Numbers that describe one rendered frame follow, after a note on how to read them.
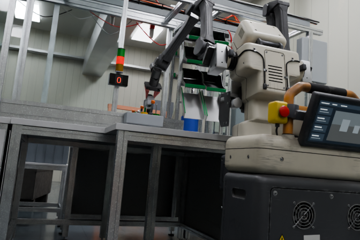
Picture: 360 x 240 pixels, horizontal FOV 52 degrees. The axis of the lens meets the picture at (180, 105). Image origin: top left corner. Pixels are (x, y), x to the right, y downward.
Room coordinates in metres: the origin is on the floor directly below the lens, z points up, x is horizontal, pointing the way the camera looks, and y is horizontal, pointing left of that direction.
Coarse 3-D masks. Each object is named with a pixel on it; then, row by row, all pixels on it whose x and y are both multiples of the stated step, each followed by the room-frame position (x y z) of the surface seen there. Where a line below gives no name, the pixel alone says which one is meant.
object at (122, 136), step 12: (120, 132) 1.65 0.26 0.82; (132, 132) 1.67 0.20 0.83; (120, 144) 1.65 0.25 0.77; (168, 144) 1.72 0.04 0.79; (180, 144) 1.74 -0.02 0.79; (192, 144) 1.76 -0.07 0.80; (204, 144) 1.79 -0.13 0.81; (216, 144) 1.81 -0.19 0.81; (120, 156) 1.66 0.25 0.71; (120, 168) 1.66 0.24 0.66; (120, 180) 1.65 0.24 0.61; (120, 192) 1.65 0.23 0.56; (120, 204) 1.66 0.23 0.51; (108, 216) 1.67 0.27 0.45; (108, 228) 1.64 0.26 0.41
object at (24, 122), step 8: (16, 120) 1.77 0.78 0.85; (24, 120) 1.79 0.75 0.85; (32, 120) 1.80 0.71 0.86; (56, 128) 1.84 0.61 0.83; (64, 128) 1.85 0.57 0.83; (72, 128) 1.87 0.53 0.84; (80, 128) 1.88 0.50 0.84; (88, 128) 1.89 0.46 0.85; (96, 128) 1.91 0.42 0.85; (104, 128) 1.92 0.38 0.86; (32, 136) 2.82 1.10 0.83; (40, 136) 2.73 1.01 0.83; (104, 144) 3.22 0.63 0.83; (112, 144) 3.10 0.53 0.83
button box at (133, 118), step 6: (126, 114) 1.97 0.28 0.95; (132, 114) 1.98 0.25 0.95; (138, 114) 1.99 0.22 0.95; (144, 114) 2.00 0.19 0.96; (126, 120) 1.97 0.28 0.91; (132, 120) 1.98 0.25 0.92; (138, 120) 1.99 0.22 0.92; (144, 120) 2.00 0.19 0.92; (150, 120) 2.02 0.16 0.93; (156, 120) 2.03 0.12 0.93; (162, 120) 2.04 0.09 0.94; (156, 126) 2.05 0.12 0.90; (162, 126) 2.04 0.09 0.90
